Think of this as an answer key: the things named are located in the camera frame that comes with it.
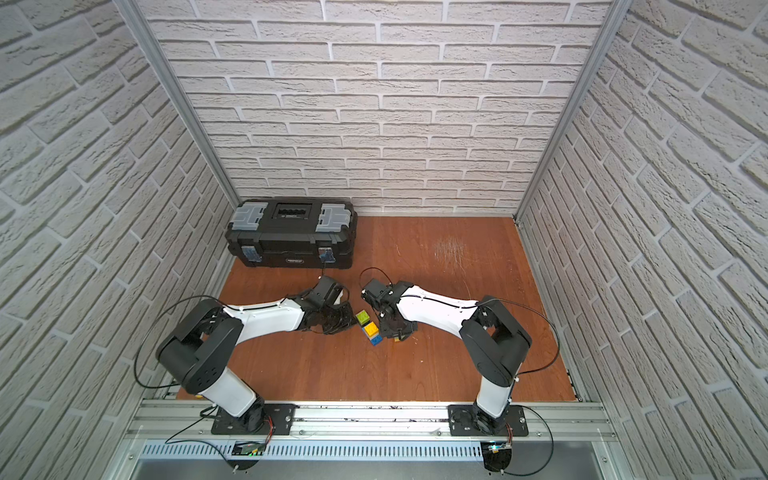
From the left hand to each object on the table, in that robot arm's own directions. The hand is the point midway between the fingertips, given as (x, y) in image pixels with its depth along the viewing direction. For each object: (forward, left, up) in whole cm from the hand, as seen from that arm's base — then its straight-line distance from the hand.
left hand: (361, 317), depth 90 cm
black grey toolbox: (+22, +22, +14) cm, 35 cm away
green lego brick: (-1, -1, +3) cm, 4 cm away
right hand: (-5, -12, +1) cm, 12 cm away
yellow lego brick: (-5, -3, +3) cm, 7 cm away
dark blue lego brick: (-7, -5, 0) cm, 9 cm away
